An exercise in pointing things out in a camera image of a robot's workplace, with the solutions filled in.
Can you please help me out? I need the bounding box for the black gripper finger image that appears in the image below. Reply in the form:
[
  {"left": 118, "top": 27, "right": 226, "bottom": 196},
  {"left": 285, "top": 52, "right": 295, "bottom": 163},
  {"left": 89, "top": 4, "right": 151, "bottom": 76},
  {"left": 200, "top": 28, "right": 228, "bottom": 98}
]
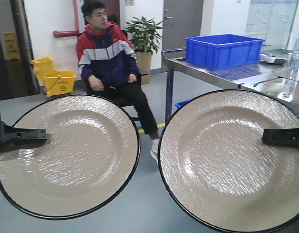
[
  {"left": 0, "top": 121, "right": 47, "bottom": 145},
  {"left": 262, "top": 128, "right": 299, "bottom": 148}
]

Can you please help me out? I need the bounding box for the beige plate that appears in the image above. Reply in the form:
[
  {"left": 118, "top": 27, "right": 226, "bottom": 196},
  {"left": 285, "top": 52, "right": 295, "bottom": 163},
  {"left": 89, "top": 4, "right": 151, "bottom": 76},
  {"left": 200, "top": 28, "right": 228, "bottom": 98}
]
[
  {"left": 0, "top": 95, "right": 140, "bottom": 220},
  {"left": 158, "top": 90, "right": 299, "bottom": 233}
]

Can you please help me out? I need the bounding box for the stainless steel table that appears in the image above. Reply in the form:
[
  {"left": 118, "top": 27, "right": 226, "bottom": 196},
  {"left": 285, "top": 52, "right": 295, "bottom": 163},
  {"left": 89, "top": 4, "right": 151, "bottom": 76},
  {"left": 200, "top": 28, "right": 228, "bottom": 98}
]
[{"left": 161, "top": 48, "right": 299, "bottom": 121}]

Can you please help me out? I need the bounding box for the yellow wet floor sign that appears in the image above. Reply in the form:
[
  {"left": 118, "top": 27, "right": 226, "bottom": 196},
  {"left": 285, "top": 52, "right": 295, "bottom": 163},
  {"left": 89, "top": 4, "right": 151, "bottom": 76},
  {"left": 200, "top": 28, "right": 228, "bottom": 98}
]
[{"left": 4, "top": 32, "right": 21, "bottom": 60}]

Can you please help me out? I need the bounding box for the yellow mop bucket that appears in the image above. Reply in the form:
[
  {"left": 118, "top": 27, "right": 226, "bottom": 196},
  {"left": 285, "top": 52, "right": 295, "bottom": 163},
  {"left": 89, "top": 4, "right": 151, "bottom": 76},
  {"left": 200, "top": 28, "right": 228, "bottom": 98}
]
[{"left": 31, "top": 56, "right": 76, "bottom": 97}]

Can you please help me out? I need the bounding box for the clear water bottle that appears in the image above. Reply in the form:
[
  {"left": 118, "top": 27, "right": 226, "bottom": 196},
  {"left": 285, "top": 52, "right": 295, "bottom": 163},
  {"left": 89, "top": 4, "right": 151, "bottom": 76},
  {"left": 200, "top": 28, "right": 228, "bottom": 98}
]
[{"left": 289, "top": 36, "right": 299, "bottom": 70}]

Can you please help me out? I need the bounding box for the blue plastic crate on table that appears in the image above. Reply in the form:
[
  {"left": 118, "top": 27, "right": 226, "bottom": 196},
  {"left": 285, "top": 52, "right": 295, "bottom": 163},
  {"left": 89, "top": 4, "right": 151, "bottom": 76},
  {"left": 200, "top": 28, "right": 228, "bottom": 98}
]
[{"left": 185, "top": 34, "right": 265, "bottom": 70}]

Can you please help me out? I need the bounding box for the seated man red-navy jacket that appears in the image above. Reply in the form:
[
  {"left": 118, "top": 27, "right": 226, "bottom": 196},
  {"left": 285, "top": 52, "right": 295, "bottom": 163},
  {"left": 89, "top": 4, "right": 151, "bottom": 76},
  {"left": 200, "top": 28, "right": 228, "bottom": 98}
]
[{"left": 76, "top": 0, "right": 159, "bottom": 160}]

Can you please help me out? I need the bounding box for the potted green plant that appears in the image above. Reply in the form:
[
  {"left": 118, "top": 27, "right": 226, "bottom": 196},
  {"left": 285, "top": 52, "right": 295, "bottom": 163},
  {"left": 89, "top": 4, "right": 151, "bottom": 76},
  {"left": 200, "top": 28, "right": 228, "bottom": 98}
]
[{"left": 126, "top": 17, "right": 163, "bottom": 84}]

